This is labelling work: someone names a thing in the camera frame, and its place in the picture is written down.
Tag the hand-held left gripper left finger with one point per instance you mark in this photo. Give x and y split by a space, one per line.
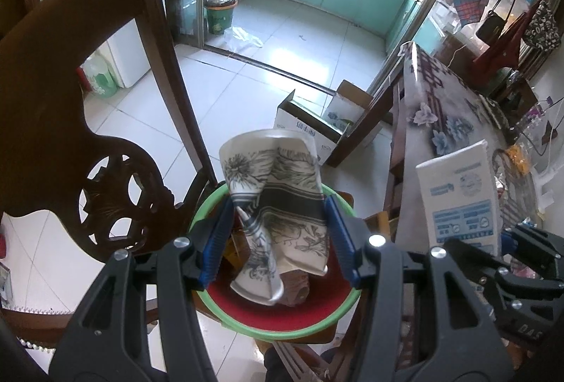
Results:
216 241

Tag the table with floral cloth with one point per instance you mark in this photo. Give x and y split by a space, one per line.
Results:
440 100

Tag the floral fabric bag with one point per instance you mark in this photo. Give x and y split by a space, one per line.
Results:
543 27

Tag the green plastic jug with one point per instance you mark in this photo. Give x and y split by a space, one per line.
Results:
100 77

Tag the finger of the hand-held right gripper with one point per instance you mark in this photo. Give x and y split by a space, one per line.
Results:
520 289
506 241

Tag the black handbag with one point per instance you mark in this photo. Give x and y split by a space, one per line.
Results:
491 25

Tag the dark red cloth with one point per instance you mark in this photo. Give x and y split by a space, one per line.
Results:
502 49

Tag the open cardboard box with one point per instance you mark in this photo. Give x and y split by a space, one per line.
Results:
317 122

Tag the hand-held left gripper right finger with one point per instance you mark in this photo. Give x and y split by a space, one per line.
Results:
341 241

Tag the floral paper cup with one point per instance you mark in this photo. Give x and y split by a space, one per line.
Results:
282 205

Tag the white and blue box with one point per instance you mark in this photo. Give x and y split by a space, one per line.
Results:
462 197

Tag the red basin with green rim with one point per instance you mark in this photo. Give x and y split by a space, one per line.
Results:
317 311

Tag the white refrigerator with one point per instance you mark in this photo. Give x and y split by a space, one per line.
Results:
110 11

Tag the plastic bag of yellow snacks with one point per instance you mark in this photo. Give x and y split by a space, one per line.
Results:
519 157

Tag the green trash bin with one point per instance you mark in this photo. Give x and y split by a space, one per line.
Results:
219 14

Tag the white plastic bag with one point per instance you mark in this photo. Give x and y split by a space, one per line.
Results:
242 36

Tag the carved wooden chair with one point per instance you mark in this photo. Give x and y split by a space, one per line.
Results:
88 135

